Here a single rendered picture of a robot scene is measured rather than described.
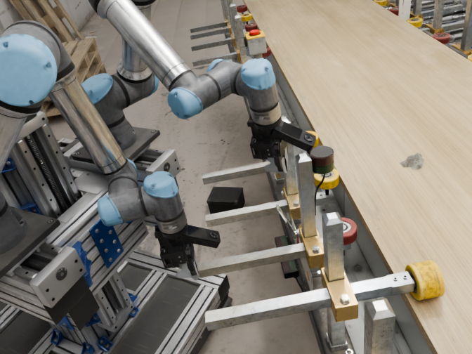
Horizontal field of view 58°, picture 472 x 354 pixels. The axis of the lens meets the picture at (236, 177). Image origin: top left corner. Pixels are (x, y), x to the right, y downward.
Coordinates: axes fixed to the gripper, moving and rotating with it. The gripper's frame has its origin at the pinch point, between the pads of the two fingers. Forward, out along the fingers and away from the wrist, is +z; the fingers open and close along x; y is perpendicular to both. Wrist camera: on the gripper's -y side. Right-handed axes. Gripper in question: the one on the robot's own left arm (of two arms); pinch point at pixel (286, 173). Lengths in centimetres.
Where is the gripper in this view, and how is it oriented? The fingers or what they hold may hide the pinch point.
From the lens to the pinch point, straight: 124.0
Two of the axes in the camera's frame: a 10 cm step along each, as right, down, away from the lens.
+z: 2.2, 7.0, 6.8
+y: -9.3, -0.5, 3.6
